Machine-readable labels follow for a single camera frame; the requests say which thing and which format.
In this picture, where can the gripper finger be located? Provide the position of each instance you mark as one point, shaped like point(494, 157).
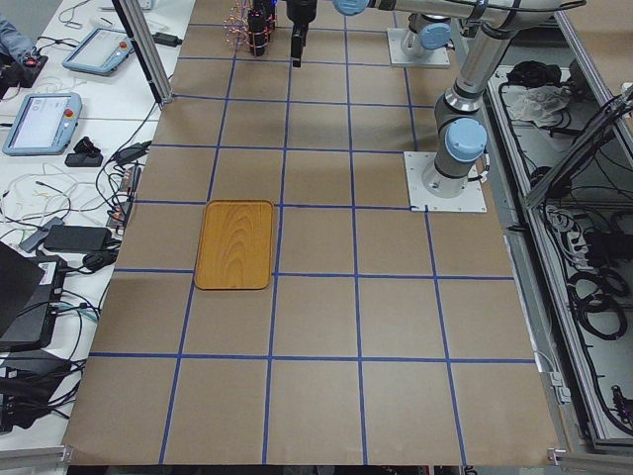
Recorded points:
point(296, 50)

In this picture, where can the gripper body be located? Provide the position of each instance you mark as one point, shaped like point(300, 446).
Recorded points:
point(301, 11)

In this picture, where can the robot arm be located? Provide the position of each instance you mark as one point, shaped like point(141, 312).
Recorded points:
point(461, 138)
point(425, 33)

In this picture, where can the dark wine bottle left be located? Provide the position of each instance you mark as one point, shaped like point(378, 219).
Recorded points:
point(261, 23)

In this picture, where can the wooden tray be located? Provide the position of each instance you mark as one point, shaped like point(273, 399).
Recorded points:
point(235, 246)

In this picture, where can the teach pendant far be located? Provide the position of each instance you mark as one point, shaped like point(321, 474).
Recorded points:
point(100, 53)

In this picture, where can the teach pendant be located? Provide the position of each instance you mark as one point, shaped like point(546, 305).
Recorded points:
point(100, 53)
point(44, 124)

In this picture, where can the white crumpled cloth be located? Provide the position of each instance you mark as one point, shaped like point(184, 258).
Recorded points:
point(542, 106)

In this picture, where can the teach pendant near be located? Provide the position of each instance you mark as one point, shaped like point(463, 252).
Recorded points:
point(44, 124)

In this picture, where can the black power adapter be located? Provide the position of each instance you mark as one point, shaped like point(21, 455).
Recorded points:
point(76, 239)

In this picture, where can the black laptop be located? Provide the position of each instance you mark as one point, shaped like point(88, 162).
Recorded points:
point(30, 287)

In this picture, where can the copper wire bottle basket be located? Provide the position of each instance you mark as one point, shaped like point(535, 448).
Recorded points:
point(235, 25)

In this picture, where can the aluminium frame post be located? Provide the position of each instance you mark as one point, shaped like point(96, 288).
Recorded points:
point(137, 29)

